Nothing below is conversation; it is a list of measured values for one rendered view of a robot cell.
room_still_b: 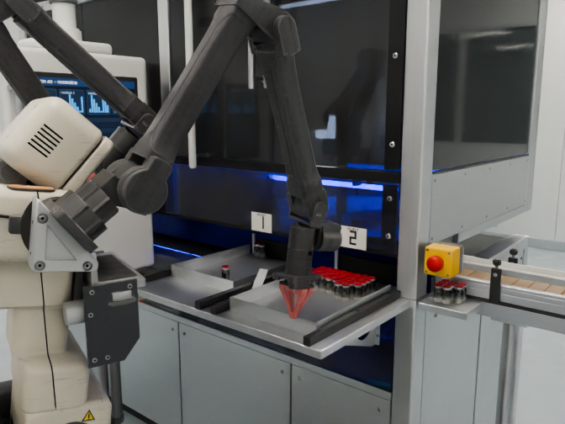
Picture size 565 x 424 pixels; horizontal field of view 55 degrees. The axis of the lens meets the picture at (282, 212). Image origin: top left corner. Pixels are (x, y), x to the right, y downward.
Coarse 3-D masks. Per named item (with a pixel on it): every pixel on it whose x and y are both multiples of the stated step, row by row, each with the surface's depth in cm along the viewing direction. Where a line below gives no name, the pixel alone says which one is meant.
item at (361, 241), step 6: (342, 228) 151; (348, 228) 150; (354, 228) 149; (360, 228) 148; (342, 234) 152; (348, 234) 150; (354, 234) 149; (360, 234) 148; (366, 234) 147; (342, 240) 152; (348, 240) 150; (354, 240) 149; (360, 240) 148; (366, 240) 147; (348, 246) 151; (354, 246) 150; (360, 246) 148; (366, 246) 147
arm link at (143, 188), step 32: (224, 0) 95; (256, 0) 93; (224, 32) 93; (256, 32) 100; (192, 64) 92; (224, 64) 94; (192, 96) 92; (160, 128) 90; (128, 160) 94; (160, 160) 89; (128, 192) 87; (160, 192) 90
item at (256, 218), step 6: (252, 216) 173; (258, 216) 171; (264, 216) 170; (270, 216) 168; (252, 222) 173; (258, 222) 172; (264, 222) 170; (270, 222) 168; (252, 228) 174; (258, 228) 172; (264, 228) 170; (270, 228) 169
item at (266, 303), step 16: (256, 288) 140; (272, 288) 145; (384, 288) 140; (240, 304) 130; (256, 304) 137; (272, 304) 137; (320, 304) 137; (336, 304) 137; (352, 304) 128; (272, 320) 124; (288, 320) 121; (304, 320) 118; (320, 320) 118
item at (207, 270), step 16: (208, 256) 172; (224, 256) 178; (240, 256) 184; (176, 272) 160; (192, 272) 155; (208, 272) 165; (240, 272) 165; (256, 272) 165; (272, 272) 157; (224, 288) 147
